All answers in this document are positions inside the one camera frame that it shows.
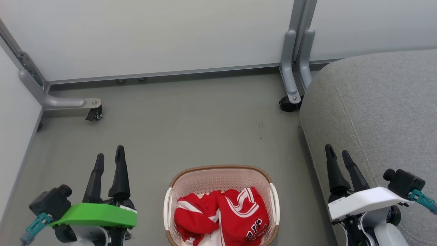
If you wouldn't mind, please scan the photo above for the long grey partition foot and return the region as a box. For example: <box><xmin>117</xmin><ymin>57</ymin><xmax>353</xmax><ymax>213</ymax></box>
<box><xmin>0</xmin><ymin>20</ymin><xmax>102</xmax><ymax>111</ymax></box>

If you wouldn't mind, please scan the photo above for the red garment with lettering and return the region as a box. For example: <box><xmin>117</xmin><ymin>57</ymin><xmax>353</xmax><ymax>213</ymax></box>
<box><xmin>217</xmin><ymin>187</ymin><xmax>270</xmax><ymax>246</ymax></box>

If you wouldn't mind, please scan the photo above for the grey partition bottom rail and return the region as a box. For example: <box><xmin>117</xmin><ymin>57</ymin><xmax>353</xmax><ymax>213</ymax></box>
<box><xmin>47</xmin><ymin>59</ymin><xmax>342</xmax><ymax>85</ymax></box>

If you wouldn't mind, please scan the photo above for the grey fabric sofa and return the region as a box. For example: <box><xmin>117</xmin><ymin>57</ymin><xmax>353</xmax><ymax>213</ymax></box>
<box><xmin>300</xmin><ymin>49</ymin><xmax>437</xmax><ymax>246</ymax></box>

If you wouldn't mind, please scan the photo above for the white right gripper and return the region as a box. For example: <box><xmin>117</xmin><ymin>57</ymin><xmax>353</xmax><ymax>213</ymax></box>
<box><xmin>325</xmin><ymin>144</ymin><xmax>415</xmax><ymax>220</ymax></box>

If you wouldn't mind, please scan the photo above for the black round caster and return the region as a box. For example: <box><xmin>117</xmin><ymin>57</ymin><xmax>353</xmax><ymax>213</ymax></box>
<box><xmin>279</xmin><ymin>96</ymin><xmax>303</xmax><ymax>112</ymax></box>

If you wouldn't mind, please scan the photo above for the black caster with metal plate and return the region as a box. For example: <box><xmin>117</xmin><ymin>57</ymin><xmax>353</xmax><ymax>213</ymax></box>
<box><xmin>85</xmin><ymin>105</ymin><xmax>103</xmax><ymax>121</ymax></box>

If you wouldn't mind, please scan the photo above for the grey partition post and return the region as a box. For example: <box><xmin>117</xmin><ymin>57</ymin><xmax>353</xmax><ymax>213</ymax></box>
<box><xmin>288</xmin><ymin>0</ymin><xmax>318</xmax><ymax>62</ymax></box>

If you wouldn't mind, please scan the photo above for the red garment with white stripes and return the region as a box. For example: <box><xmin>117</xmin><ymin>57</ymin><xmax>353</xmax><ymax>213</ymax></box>
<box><xmin>174</xmin><ymin>191</ymin><xmax>223</xmax><ymax>246</ymax></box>

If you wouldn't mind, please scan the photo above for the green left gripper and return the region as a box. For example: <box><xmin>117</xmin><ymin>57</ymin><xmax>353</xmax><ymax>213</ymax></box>
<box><xmin>51</xmin><ymin>145</ymin><xmax>138</xmax><ymax>246</ymax></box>

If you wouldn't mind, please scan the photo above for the cream perforated laundry basket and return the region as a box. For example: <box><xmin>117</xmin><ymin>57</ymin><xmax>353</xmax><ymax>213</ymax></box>
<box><xmin>163</xmin><ymin>165</ymin><xmax>280</xmax><ymax>246</ymax></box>

